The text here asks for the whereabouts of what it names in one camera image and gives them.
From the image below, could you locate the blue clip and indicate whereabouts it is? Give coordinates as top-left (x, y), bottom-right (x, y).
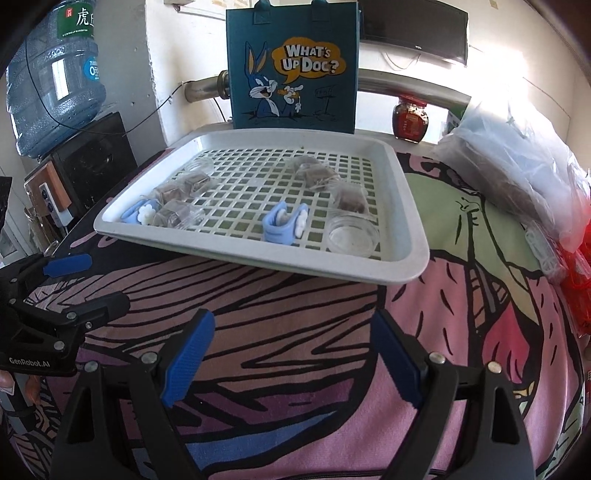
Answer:
top-left (263, 201), bottom-right (310, 245)
top-left (120, 199), bottom-right (161, 226)

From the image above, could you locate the brown snack two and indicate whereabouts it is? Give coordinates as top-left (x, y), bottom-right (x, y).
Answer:
top-left (150, 200), bottom-right (205, 230)

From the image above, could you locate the brown snack six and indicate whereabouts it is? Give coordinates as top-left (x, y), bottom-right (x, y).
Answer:
top-left (151, 180), bottom-right (190, 205)

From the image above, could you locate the brown snack three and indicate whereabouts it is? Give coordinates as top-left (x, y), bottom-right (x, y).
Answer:
top-left (329, 182), bottom-right (370, 215)

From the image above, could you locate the brown snack four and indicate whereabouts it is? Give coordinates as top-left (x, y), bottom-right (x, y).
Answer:
top-left (297, 163), bottom-right (341, 192)

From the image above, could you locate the brown snack one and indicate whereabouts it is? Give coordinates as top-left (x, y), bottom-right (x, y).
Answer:
top-left (180, 170), bottom-right (216, 199)

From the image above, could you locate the brown snack five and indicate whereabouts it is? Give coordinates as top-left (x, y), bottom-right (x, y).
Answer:
top-left (286, 155), bottom-right (321, 174)

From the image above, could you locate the person's left hand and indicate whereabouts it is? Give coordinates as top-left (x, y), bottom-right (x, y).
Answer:
top-left (0, 370), bottom-right (41, 405)

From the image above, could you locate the wooden speaker box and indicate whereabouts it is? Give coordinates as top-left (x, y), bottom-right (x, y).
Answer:
top-left (24, 160), bottom-right (73, 228)

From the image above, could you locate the cartoon print blanket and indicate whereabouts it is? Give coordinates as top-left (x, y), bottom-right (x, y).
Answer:
top-left (29, 154), bottom-right (586, 479)

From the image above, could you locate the black water dispenser cabinet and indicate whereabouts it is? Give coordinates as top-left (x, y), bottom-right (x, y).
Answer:
top-left (35, 112), bottom-right (136, 218)

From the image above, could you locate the blue water jug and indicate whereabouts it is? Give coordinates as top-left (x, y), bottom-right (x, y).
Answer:
top-left (6, 1), bottom-right (106, 158)

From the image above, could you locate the white perforated plastic tray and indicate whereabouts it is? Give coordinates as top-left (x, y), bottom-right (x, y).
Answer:
top-left (93, 129), bottom-right (430, 285)

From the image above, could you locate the red plastic bag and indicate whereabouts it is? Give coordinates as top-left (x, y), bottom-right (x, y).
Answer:
top-left (561, 235), bottom-right (591, 336)

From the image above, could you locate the clear plastic bag pile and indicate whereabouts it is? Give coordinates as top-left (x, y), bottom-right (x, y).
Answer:
top-left (433, 100), bottom-right (590, 252)

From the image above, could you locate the red jar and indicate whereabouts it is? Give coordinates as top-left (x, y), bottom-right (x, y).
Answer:
top-left (392, 95), bottom-right (429, 143)

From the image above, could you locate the teal Bugs Bunny tote bag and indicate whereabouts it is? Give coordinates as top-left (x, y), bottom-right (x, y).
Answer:
top-left (225, 1), bottom-right (360, 134)

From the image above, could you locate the black power cable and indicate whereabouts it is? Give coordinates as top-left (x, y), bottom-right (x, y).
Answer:
top-left (25, 27), bottom-right (191, 137)

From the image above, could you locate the metal pipe rail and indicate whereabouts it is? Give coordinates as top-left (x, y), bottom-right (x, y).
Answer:
top-left (183, 69), bottom-right (471, 111)

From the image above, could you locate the black wall monitor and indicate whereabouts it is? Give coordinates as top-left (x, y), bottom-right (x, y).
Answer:
top-left (359, 0), bottom-right (469, 66)

